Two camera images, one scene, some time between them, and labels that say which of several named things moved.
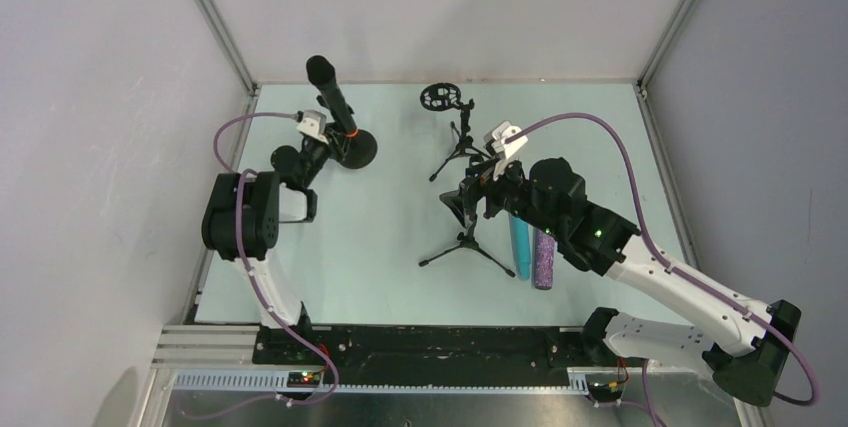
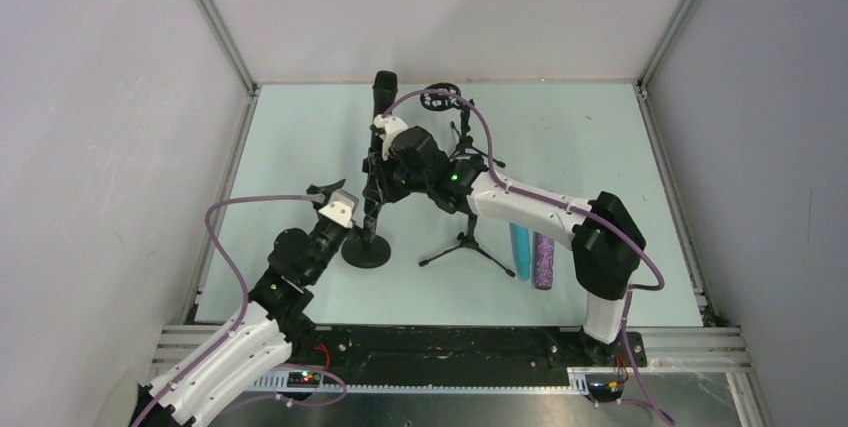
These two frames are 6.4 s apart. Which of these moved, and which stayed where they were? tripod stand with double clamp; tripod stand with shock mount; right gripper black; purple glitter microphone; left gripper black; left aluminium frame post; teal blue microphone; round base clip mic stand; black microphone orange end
Moved: round base clip mic stand; black microphone orange end; right gripper black; left gripper black
Stayed: purple glitter microphone; teal blue microphone; tripod stand with double clamp; tripod stand with shock mount; left aluminium frame post
